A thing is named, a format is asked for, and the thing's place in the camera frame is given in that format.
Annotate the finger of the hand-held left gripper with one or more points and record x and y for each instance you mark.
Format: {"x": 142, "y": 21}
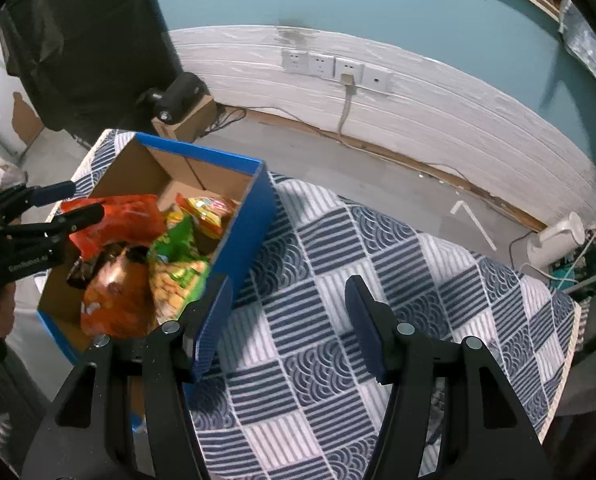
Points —
{"x": 78, "y": 217}
{"x": 53, "y": 193}

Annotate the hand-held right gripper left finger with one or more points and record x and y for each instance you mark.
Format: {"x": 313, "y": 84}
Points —
{"x": 218, "y": 305}

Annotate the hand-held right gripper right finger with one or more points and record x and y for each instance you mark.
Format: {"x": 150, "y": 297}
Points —
{"x": 362, "y": 320}

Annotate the red snack bag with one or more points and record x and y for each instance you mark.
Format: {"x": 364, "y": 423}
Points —
{"x": 128, "y": 220}

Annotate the green snack bag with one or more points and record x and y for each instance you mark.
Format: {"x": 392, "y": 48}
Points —
{"x": 178, "y": 270}

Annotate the silver brown snack packet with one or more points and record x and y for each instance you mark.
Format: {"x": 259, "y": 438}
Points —
{"x": 90, "y": 270}

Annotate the yellow red snack packet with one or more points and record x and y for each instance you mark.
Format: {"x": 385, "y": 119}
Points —
{"x": 208, "y": 210}

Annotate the orange snack bag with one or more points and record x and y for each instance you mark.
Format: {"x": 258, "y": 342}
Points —
{"x": 118, "y": 305}

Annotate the blue cardboard box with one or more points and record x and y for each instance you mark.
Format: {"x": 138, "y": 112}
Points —
{"x": 248, "y": 210}

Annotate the blue white patterned tablecloth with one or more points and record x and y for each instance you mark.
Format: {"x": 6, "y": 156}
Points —
{"x": 298, "y": 310}

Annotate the white angled stick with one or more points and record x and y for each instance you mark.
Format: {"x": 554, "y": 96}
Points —
{"x": 472, "y": 220}

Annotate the small brown cardboard box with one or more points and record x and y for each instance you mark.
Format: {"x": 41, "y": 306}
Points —
{"x": 193, "y": 122}

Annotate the black cloth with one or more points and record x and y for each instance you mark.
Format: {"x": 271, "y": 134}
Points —
{"x": 88, "y": 40}

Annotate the white electric kettle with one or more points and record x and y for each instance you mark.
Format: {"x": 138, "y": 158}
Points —
{"x": 557, "y": 242}

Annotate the silver foil sheet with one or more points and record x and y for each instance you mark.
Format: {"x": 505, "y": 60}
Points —
{"x": 587, "y": 45}

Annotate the white wall socket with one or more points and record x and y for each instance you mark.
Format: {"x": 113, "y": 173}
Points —
{"x": 377, "y": 77}
{"x": 294, "y": 60}
{"x": 348, "y": 66}
{"x": 320, "y": 64}

